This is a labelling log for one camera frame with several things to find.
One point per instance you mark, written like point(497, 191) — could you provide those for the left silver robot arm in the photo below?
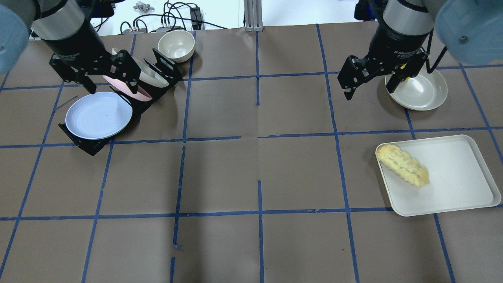
point(49, 19)

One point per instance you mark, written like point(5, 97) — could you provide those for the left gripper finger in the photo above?
point(88, 84)
point(132, 87)

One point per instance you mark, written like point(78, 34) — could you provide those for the cream bowl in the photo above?
point(177, 45)

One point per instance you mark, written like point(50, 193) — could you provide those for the aluminium frame post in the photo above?
point(253, 21)

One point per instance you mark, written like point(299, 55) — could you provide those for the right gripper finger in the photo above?
point(349, 93)
point(393, 82)

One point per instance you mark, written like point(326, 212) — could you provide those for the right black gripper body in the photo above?
point(395, 44)

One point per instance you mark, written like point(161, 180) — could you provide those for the black dish rack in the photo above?
point(140, 102)

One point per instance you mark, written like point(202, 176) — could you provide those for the blue plate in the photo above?
point(98, 116)

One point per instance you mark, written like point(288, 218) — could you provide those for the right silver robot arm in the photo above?
point(416, 33)

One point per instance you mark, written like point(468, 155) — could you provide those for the cream round plate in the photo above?
point(424, 92)

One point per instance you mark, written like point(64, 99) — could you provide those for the cream plate in rack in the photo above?
point(151, 76)

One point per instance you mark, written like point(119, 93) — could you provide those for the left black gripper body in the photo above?
point(73, 44)

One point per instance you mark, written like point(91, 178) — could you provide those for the cream rectangular tray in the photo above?
point(459, 178)

